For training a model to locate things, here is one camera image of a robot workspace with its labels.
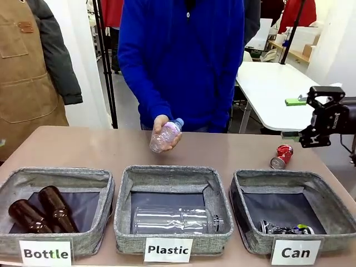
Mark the red jacket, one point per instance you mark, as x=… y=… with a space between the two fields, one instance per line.
x=300 y=14

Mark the person in brown apron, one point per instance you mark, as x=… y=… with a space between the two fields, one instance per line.
x=25 y=69

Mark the person in dark jacket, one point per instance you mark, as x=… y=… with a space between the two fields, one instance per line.
x=251 y=19

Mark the person in blue hoodie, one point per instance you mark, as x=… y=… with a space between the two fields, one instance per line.
x=189 y=69

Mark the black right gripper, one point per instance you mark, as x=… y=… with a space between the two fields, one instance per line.
x=333 y=119

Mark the black slanted pole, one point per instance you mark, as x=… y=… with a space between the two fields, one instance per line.
x=292 y=30

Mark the stack of white boxes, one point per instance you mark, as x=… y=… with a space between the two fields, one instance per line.
x=303 y=39

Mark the cardboard box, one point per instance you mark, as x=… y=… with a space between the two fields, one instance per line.
x=307 y=50

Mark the grey basket labelled Plastic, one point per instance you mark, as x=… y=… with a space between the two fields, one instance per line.
x=122 y=222

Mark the person's right hand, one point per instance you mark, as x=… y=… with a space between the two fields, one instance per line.
x=160 y=122

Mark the large clear plastic bottle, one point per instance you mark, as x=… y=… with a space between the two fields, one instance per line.
x=167 y=219

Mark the crushed red can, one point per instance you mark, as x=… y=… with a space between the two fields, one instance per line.
x=282 y=157

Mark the grey basket labelled Bottle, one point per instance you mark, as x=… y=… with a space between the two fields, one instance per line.
x=103 y=222

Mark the red garment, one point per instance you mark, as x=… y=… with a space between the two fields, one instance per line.
x=111 y=12

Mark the white Bottle sign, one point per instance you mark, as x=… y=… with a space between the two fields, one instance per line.
x=46 y=253

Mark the white Plastic sign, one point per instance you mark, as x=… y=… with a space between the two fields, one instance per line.
x=168 y=249

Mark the grey basket labelled Can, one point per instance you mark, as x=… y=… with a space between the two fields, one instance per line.
x=244 y=236

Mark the wooden shelf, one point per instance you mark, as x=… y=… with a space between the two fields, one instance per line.
x=294 y=54

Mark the black tripod stand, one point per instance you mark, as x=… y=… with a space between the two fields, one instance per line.
x=107 y=69

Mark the crushed black can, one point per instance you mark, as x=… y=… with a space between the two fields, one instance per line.
x=278 y=229

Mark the blue sleeved right forearm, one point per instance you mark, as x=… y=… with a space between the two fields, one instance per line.
x=147 y=103

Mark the white Can sign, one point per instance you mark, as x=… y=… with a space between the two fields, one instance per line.
x=295 y=252

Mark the brown glass bottle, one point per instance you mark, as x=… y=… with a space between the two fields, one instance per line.
x=27 y=217
x=58 y=208

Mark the white table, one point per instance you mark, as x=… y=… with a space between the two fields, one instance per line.
x=272 y=91

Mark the small clear bottle pink label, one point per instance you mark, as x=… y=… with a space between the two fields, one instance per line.
x=162 y=136

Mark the white foam board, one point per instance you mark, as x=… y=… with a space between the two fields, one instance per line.
x=261 y=33

